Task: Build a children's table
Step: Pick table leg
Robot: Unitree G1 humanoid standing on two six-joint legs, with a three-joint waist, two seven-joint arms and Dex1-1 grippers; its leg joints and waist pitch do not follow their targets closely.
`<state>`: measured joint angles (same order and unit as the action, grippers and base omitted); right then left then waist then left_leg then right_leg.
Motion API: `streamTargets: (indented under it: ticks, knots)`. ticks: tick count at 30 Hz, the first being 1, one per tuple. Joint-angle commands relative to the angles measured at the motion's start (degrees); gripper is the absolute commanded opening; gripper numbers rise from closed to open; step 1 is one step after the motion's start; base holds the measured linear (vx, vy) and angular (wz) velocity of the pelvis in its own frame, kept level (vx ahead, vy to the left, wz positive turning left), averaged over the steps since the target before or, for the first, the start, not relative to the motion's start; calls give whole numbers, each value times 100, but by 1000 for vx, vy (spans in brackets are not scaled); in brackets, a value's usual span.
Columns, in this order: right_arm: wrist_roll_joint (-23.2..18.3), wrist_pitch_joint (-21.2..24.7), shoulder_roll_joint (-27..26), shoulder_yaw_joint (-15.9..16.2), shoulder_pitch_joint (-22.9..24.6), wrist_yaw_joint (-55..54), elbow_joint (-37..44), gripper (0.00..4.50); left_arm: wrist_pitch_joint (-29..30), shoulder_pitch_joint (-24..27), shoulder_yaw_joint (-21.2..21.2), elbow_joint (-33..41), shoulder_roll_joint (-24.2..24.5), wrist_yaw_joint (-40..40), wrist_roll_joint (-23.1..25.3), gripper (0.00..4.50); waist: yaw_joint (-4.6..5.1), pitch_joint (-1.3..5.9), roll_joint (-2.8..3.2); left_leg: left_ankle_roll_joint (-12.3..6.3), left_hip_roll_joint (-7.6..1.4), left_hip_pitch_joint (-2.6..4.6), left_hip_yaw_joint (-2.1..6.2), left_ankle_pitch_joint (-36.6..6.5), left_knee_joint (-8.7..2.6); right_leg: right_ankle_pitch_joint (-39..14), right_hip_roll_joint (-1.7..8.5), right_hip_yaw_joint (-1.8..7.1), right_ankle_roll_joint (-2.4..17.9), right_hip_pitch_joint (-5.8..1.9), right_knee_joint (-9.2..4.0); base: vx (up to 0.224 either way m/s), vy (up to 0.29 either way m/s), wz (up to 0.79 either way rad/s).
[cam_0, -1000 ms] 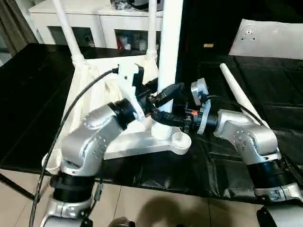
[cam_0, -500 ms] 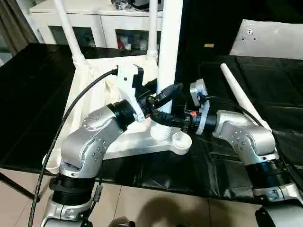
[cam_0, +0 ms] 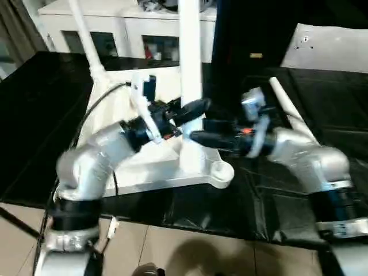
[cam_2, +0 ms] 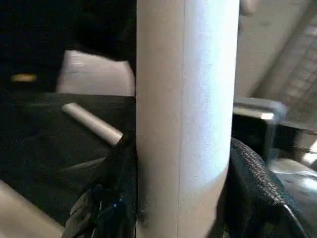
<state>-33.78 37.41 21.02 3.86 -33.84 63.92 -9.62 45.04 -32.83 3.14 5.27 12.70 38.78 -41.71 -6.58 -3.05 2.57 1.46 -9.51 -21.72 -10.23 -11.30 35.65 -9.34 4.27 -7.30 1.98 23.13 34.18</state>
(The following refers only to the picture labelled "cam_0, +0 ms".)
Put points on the white plastic table top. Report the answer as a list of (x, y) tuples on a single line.
[(161, 169)]

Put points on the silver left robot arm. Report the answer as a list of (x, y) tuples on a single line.
[(86, 166)]

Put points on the red packet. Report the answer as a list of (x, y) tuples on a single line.
[(148, 52)]

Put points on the white sideboard cabinet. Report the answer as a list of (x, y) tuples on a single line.
[(129, 28)]

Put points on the black cabinet with gold label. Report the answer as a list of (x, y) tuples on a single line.
[(253, 28)]

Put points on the black table mat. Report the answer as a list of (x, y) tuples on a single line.
[(34, 129)]

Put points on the grey curtain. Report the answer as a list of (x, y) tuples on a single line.
[(17, 34)]

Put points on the black stand leg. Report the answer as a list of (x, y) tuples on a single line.
[(20, 224)]

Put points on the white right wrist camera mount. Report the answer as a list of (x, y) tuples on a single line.
[(254, 103)]

